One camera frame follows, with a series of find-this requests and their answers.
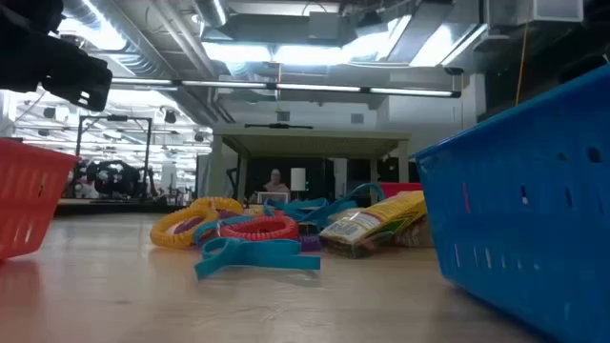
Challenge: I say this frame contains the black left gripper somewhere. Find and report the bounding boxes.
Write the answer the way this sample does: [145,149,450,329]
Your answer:
[0,28,113,113]

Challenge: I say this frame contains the orange plastic basket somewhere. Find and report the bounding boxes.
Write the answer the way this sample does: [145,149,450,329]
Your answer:
[0,137,81,261]

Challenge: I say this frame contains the purple spiral coil wristband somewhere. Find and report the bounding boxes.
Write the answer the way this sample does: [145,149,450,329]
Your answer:
[165,212,230,235]
[297,234,324,253]

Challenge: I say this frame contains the yellow spiral coil wristband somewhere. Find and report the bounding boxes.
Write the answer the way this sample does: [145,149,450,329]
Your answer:
[189,196,246,216]
[149,204,221,251]

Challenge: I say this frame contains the orange spiral coil wristband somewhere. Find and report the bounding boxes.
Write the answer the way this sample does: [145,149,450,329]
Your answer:
[218,213,300,242]

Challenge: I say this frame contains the blue plastic basket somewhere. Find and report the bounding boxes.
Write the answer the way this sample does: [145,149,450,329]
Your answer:
[411,64,610,343]

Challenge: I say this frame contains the black lab robot arms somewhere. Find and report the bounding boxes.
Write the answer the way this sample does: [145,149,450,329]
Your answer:
[64,159,158,200]

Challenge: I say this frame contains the person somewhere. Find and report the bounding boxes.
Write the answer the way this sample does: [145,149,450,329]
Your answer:
[249,167,293,205]

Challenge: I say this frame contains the small white table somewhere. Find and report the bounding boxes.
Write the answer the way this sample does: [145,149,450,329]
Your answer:
[256,191,290,205]

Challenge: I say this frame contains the long LED light bar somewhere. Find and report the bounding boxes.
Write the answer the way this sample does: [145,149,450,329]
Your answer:
[110,77,462,99]

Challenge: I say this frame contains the green perforated metal shelf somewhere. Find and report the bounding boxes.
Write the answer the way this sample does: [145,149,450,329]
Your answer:
[207,124,412,213]

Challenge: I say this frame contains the black gantry frame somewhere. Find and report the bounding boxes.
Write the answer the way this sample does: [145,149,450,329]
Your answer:
[74,113,153,200]

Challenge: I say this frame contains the yellow hanging cable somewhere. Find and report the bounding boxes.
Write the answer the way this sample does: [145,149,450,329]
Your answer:
[514,17,532,107]

